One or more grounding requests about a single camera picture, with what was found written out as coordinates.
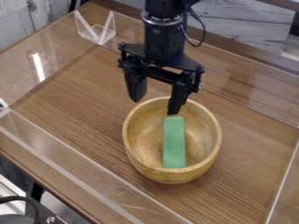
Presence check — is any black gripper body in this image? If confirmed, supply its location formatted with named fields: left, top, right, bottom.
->
left=118, top=17, right=204, bottom=91

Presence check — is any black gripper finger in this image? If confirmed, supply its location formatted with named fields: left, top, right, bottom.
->
left=167, top=80, right=194, bottom=116
left=124, top=63, right=147, bottom=102

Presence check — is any green rectangular block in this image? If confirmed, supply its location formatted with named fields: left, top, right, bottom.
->
left=163, top=116, right=187, bottom=169

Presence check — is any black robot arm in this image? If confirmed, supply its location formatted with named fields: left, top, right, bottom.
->
left=118, top=0, right=204, bottom=116

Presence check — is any brown wooden bowl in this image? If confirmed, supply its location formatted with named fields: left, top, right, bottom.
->
left=123, top=96, right=222, bottom=185

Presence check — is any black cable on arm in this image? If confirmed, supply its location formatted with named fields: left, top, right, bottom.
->
left=179, top=6, right=207, bottom=48

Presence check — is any clear acrylic tray wall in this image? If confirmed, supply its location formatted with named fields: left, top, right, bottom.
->
left=0, top=107, right=192, bottom=224

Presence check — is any black cable bottom left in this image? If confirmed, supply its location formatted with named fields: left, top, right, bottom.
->
left=0, top=197, right=41, bottom=224

